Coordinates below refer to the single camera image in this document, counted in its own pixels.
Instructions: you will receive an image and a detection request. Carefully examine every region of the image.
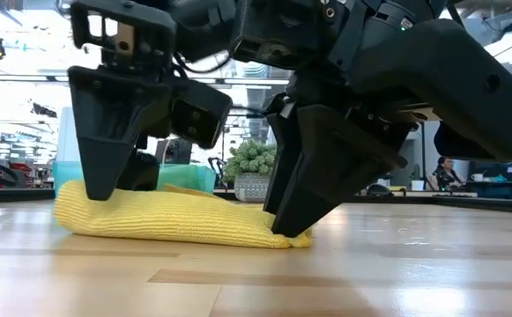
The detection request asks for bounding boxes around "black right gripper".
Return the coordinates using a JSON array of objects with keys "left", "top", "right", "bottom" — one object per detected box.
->
[{"left": 281, "top": 17, "right": 512, "bottom": 162}]

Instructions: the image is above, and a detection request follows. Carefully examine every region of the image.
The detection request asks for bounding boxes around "long ceiling light bar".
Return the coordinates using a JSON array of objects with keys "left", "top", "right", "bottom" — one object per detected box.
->
[{"left": 0, "top": 73, "right": 292, "bottom": 87}]

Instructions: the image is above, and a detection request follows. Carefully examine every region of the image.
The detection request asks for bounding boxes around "yellow microfiber towel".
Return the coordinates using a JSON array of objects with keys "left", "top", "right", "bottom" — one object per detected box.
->
[{"left": 53, "top": 179, "right": 313, "bottom": 250}]

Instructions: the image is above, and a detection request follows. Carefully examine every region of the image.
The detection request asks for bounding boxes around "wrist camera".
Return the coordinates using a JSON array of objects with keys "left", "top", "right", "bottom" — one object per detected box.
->
[
  {"left": 69, "top": 0, "right": 178, "bottom": 71},
  {"left": 231, "top": 0, "right": 358, "bottom": 71}
]

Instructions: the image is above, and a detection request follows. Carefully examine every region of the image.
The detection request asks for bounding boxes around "teal plastic basket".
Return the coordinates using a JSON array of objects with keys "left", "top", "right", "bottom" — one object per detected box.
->
[{"left": 52, "top": 160, "right": 217, "bottom": 195}]

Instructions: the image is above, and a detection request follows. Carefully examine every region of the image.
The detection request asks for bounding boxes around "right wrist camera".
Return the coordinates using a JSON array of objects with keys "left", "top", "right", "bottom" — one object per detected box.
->
[{"left": 231, "top": 0, "right": 358, "bottom": 71}]

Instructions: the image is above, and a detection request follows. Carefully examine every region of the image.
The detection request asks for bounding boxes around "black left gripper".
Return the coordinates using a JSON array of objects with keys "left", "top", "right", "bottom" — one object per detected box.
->
[{"left": 68, "top": 0, "right": 239, "bottom": 202}]

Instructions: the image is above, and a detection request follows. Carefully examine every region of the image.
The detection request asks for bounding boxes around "person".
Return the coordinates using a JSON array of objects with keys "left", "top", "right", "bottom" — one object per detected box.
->
[{"left": 431, "top": 156, "right": 464, "bottom": 191}]

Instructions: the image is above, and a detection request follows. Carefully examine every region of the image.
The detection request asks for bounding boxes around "black office monitor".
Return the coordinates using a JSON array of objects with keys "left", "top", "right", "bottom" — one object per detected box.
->
[{"left": 154, "top": 138, "right": 194, "bottom": 166}]

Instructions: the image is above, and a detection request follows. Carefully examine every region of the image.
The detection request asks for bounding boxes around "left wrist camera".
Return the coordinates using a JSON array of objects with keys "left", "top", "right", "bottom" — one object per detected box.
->
[{"left": 69, "top": 0, "right": 178, "bottom": 71}]

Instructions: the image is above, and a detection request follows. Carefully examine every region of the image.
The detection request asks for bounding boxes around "dark cabinet with screen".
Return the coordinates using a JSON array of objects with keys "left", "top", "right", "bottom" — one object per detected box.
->
[{"left": 465, "top": 156, "right": 512, "bottom": 200}]

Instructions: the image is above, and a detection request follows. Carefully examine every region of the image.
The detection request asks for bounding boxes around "green plant in patterned pot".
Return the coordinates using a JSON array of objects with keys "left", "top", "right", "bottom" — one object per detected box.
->
[{"left": 223, "top": 139, "right": 278, "bottom": 203}]

